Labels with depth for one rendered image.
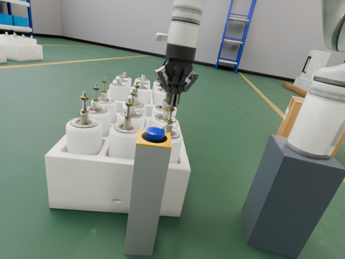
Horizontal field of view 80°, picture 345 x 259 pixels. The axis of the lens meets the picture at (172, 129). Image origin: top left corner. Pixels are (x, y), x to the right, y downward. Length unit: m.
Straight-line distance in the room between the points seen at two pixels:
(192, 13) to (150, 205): 0.44
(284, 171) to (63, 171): 0.56
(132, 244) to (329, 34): 0.64
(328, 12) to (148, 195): 0.50
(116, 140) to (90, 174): 0.12
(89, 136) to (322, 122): 0.57
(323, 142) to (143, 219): 0.45
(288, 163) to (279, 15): 6.60
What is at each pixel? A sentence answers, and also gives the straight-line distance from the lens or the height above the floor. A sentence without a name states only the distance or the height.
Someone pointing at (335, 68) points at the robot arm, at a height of 0.50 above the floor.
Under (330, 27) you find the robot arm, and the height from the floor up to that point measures 0.58.
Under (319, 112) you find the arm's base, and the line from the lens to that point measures 0.57.
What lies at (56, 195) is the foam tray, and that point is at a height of 0.05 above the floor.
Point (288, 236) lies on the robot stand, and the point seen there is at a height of 0.07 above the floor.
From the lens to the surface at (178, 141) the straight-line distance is 0.59.
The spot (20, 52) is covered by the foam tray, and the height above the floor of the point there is 0.10.
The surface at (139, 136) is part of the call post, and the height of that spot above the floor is 0.31.
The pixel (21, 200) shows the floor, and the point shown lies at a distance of 0.79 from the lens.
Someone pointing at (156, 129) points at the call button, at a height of 0.33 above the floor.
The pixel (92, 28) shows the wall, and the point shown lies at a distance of 7.94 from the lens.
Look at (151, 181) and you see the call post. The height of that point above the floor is 0.23.
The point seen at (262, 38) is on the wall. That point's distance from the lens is 6.94.
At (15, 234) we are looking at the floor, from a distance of 0.70.
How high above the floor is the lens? 0.50
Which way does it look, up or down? 23 degrees down
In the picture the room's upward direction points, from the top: 10 degrees clockwise
